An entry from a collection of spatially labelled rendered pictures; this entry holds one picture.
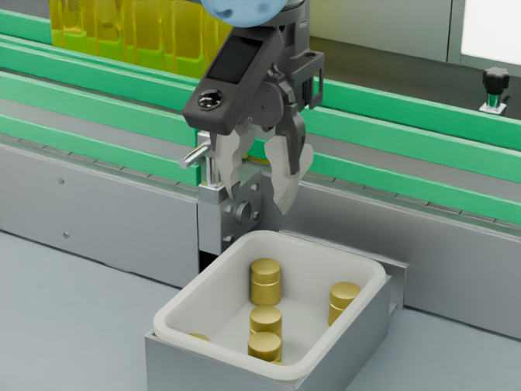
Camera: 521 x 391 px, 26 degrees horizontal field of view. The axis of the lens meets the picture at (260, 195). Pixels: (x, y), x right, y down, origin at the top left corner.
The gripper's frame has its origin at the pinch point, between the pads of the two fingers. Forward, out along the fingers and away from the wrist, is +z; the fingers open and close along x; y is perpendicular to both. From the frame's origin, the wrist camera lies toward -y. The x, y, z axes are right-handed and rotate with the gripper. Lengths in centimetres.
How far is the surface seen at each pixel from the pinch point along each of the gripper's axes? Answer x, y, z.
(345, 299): -7.5, 6.1, 12.9
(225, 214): 8.3, 7.1, 7.8
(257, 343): -3.7, -5.5, 12.8
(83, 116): 27.6, 6.7, 0.5
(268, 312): -1.9, -0.3, 12.8
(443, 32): -4.7, 34.0, -7.5
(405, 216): -9.4, 16.2, 7.1
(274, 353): -5.8, -5.5, 13.3
